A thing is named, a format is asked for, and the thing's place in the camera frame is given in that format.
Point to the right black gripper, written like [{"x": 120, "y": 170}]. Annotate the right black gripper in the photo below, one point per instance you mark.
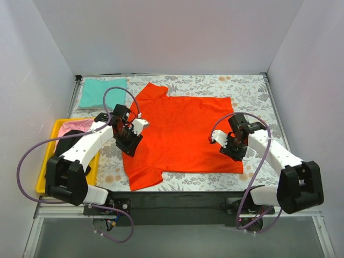
[{"x": 233, "y": 151}]

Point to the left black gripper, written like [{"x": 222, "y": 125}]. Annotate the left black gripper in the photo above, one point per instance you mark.
[{"x": 129, "y": 144}]

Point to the orange t shirt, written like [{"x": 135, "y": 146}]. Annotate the orange t shirt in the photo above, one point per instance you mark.
[{"x": 177, "y": 138}]

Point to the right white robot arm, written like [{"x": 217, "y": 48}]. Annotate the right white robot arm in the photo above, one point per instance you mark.
[{"x": 299, "y": 186}]

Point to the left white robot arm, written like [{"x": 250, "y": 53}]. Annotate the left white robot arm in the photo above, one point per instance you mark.
[{"x": 66, "y": 178}]

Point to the pink t shirt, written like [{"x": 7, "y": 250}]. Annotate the pink t shirt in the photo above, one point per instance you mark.
[{"x": 78, "y": 125}]

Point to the floral patterned table mat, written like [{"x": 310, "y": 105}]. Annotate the floral patterned table mat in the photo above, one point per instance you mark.
[{"x": 249, "y": 93}]

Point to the yellow plastic tray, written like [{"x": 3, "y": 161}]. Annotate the yellow plastic tray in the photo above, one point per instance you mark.
[{"x": 92, "y": 175}]

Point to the folded teal t shirt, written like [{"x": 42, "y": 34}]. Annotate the folded teal t shirt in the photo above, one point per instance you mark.
[{"x": 93, "y": 91}]

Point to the black t shirt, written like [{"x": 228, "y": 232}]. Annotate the black t shirt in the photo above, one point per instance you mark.
[{"x": 64, "y": 145}]

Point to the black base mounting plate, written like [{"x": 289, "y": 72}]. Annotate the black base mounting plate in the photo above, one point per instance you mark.
[{"x": 177, "y": 208}]

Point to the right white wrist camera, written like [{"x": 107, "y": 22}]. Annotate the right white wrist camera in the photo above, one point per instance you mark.
[{"x": 220, "y": 137}]

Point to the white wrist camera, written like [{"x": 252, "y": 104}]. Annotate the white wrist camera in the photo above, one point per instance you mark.
[
  {"x": 139, "y": 125},
  {"x": 220, "y": 137}
]

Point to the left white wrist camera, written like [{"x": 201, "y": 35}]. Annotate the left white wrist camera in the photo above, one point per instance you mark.
[{"x": 139, "y": 125}]

